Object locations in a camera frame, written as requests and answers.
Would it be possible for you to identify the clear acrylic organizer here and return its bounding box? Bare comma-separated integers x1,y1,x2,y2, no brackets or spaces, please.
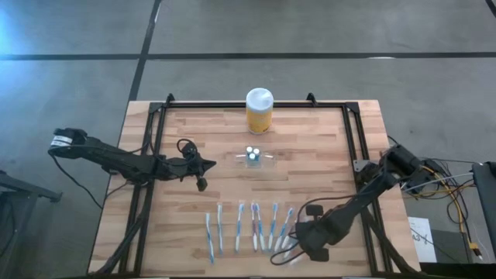
226,149,278,170

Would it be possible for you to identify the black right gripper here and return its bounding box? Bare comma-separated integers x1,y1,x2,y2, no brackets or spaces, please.
296,204,342,263

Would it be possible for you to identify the yellow cable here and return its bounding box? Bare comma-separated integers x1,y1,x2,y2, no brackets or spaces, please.
420,164,484,257

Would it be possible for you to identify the black aluminium table frame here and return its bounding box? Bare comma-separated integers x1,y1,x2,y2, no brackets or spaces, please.
88,92,418,278

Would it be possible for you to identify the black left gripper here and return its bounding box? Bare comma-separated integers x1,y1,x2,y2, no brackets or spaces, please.
176,139,217,193

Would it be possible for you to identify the yellow canister white lid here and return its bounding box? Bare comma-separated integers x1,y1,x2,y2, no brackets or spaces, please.
245,87,274,136

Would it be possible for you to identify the white paper sheet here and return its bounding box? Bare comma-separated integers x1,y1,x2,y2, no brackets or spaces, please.
407,216,438,264

